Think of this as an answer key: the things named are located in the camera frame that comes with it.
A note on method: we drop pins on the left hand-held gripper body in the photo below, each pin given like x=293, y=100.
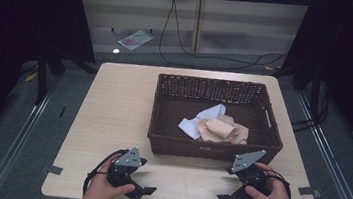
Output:
x=128, y=159

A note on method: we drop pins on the brown wicker basket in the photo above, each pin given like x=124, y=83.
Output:
x=175, y=119

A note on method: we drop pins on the white and red paper sheet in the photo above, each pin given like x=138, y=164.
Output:
x=136, y=39

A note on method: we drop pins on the dark curtain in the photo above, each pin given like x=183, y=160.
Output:
x=352, y=66
x=21, y=28

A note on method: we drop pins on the white cloth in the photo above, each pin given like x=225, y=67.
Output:
x=195, y=123

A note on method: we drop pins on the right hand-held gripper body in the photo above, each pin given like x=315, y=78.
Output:
x=247, y=161

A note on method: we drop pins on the yellow tape piece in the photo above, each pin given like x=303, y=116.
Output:
x=30, y=77

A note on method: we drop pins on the person's left hand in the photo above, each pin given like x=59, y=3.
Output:
x=98, y=189

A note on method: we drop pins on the beige cloth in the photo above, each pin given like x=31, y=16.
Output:
x=222, y=131

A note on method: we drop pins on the grey tape strip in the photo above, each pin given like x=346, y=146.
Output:
x=309, y=191
x=54, y=169

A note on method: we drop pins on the black metal stand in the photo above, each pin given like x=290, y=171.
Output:
x=42, y=74

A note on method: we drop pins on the metal floor rail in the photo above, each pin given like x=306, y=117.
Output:
x=334, y=168
x=16, y=148

